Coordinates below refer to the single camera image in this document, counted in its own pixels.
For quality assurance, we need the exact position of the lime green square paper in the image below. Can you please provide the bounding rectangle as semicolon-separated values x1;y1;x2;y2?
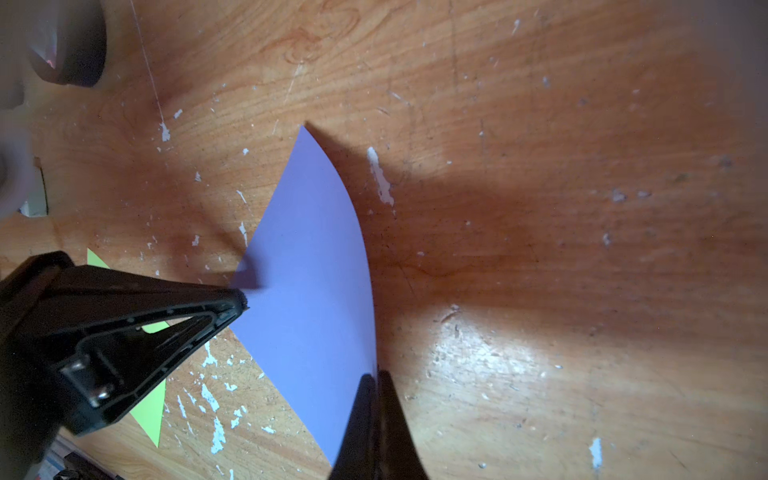
86;249;169;448

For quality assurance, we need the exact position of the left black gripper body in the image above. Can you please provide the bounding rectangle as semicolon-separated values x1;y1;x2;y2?
1;251;90;479

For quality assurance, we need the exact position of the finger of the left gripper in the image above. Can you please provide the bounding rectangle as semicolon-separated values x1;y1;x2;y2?
35;266;247;435

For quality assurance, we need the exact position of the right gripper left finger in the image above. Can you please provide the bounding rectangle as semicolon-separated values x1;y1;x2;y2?
329;374;379;480

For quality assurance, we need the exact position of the dark purple square paper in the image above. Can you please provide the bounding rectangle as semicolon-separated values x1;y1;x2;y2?
231;128;377;463

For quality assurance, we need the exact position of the black round disc with label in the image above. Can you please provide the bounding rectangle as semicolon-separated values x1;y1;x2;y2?
25;0;107;88

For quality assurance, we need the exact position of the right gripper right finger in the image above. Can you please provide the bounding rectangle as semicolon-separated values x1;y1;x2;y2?
377;370;429;480

